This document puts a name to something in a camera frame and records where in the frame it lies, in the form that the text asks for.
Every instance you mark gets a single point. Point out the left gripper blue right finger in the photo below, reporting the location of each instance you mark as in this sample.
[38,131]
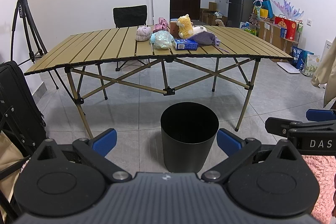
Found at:
[228,142]

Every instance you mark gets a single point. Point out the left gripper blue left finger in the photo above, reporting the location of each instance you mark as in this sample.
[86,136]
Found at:
[104,142]

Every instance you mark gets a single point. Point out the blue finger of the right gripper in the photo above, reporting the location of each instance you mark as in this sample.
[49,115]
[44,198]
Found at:
[320,115]

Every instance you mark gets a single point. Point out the purple knitted pouch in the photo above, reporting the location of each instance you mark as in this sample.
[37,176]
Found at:
[207,39]

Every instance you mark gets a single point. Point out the blue tissue pack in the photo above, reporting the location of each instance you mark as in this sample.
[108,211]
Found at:
[185,44]

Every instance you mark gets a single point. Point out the clear plastic bag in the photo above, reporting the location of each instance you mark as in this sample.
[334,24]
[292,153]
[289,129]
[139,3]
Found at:
[161,40]

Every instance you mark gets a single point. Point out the yellow alpaca plush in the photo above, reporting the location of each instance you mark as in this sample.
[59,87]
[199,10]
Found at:
[185,27]

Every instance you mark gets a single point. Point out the pink layered sponge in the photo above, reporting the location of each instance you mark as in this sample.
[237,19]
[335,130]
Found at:
[174,30]

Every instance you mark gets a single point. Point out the black round trash bin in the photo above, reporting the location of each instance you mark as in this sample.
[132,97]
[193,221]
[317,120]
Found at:
[188,130]

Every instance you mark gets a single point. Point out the pink fluffy rug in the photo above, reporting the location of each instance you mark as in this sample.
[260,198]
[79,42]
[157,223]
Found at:
[323,167]

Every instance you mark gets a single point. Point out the white floor scale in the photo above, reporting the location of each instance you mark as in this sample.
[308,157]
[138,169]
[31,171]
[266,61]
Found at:
[288,68]

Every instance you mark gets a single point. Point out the blue pet food bag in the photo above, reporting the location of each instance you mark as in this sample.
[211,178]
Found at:
[299,56]

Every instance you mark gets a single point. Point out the red gift box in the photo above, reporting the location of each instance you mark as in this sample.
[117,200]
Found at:
[288,27]

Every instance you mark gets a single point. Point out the tan folding slat table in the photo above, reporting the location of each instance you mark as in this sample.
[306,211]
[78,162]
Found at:
[235,60]

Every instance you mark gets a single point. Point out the brown cardboard box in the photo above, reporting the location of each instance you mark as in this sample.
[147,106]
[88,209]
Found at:
[271,34]

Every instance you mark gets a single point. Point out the purple feather decoration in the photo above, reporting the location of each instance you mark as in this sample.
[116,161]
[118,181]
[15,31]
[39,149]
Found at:
[288,10]

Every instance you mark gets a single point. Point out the lilac fuzzy rolled cloth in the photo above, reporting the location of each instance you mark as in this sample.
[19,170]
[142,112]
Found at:
[143,33]

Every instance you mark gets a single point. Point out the black folding chair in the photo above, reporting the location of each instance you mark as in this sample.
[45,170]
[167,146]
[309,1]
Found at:
[131,16]

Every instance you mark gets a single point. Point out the pink satin pouch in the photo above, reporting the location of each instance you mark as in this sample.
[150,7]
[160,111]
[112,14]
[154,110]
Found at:
[162,25]

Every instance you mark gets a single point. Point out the black camera tripod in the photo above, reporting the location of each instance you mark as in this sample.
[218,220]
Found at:
[23,11]

